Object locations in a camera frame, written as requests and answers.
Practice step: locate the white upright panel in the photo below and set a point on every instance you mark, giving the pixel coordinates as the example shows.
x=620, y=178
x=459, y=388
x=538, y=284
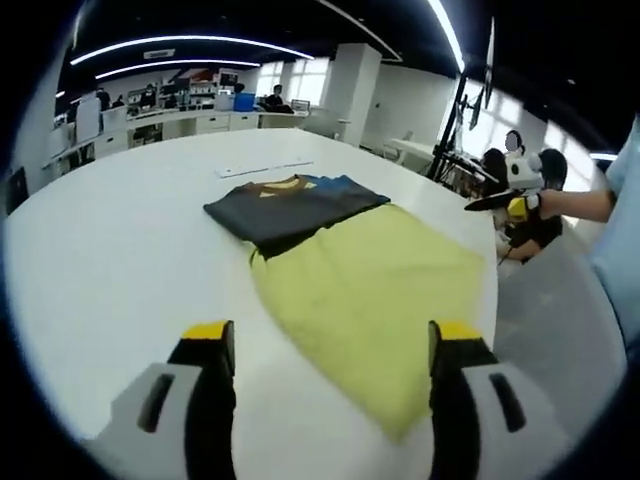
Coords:
x=89, y=120

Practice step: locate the yellow grey blue garment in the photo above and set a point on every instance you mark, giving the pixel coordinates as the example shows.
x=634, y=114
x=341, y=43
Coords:
x=370, y=280

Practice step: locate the white flat strip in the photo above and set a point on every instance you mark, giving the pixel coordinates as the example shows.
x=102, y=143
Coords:
x=260, y=168

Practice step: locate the white desk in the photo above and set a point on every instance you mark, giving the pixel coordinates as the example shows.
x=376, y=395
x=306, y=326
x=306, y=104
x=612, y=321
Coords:
x=410, y=150

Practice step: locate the long white cabinet counter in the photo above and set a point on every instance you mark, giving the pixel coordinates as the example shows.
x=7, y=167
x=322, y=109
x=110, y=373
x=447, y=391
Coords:
x=200, y=124

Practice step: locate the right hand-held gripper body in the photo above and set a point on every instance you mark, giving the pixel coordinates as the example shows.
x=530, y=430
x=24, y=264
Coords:
x=522, y=172

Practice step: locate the black cabinet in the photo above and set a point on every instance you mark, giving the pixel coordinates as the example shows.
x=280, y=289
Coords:
x=16, y=190

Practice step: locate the ceiling strip lights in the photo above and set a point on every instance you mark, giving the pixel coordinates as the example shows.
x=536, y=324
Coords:
x=450, y=30

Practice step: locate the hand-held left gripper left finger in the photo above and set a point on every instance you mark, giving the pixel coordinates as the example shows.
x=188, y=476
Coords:
x=200, y=360

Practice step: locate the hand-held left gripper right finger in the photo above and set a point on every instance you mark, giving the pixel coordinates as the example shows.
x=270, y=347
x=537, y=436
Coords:
x=457, y=360

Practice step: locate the black tripod stand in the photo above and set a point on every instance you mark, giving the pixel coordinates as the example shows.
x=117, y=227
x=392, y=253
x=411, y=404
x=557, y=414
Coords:
x=445, y=145

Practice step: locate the blue storage bin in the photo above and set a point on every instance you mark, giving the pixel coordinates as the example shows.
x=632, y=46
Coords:
x=244, y=102

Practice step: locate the white square pillar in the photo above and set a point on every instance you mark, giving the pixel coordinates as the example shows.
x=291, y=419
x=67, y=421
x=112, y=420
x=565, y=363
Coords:
x=355, y=90

